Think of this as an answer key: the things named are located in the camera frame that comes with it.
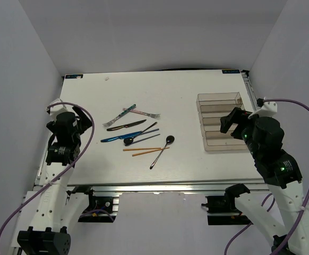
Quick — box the black spoon short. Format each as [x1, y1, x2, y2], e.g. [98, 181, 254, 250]
[123, 122, 158, 146]

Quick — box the blue knife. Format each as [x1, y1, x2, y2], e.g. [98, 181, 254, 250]
[100, 131, 140, 143]

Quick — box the purple chopstick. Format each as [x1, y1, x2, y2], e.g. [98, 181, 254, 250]
[134, 129, 159, 138]
[130, 133, 160, 145]

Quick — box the black spoon long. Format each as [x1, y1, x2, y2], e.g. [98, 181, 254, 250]
[149, 135, 175, 169]

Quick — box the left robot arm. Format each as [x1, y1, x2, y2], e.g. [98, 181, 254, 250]
[17, 101, 97, 254]

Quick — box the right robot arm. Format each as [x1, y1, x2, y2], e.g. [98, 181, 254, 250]
[220, 107, 309, 254]

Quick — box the clear plastic organizer tray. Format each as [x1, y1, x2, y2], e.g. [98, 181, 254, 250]
[196, 91, 251, 152]

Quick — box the right blue corner label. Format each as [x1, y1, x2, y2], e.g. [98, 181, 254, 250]
[221, 69, 241, 74]

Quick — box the blue corner label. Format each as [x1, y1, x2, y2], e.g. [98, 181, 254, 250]
[64, 74, 83, 79]
[221, 69, 241, 74]

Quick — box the left blue corner label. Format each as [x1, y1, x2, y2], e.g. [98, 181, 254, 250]
[64, 74, 83, 79]

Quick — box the black knife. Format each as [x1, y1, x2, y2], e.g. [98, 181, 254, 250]
[107, 119, 147, 132]

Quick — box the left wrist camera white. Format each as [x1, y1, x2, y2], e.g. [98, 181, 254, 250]
[46, 98, 69, 115]

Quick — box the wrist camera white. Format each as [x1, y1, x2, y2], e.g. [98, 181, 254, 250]
[248, 98, 277, 119]
[46, 98, 69, 115]

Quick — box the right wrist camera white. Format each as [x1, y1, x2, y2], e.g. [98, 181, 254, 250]
[248, 98, 277, 119]

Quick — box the green handled fork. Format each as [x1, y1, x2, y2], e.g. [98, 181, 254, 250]
[103, 104, 136, 128]

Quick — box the aluminium table rail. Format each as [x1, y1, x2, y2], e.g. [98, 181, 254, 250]
[67, 179, 268, 196]

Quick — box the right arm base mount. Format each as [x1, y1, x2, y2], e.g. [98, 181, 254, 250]
[201, 184, 251, 226]

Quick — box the pink handled fork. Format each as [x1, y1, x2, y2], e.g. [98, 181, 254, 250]
[130, 109, 160, 120]

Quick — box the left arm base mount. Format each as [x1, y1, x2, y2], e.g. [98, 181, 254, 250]
[66, 185, 116, 223]

